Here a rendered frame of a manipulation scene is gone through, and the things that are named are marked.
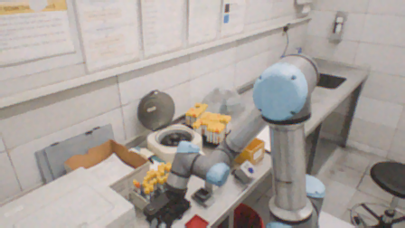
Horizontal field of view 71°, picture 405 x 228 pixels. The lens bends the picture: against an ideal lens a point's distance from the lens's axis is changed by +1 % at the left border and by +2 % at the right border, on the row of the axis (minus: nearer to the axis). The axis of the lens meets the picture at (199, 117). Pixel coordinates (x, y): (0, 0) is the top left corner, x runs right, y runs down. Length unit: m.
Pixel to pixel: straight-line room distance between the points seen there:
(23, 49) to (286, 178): 0.99
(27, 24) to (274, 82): 0.91
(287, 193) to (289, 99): 0.27
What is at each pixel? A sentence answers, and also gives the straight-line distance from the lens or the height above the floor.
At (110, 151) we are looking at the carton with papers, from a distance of 1.46.
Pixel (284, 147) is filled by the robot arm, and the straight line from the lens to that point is 0.72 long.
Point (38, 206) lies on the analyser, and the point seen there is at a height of 1.17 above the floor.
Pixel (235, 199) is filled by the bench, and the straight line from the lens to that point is 1.26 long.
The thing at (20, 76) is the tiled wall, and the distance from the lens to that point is 1.24.
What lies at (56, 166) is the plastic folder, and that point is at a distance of 1.40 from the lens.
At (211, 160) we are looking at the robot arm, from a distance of 0.92.
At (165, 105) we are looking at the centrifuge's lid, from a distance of 1.59.
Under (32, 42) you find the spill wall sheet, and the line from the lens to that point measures 1.24.
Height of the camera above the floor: 1.73
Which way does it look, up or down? 27 degrees down
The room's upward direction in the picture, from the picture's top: straight up
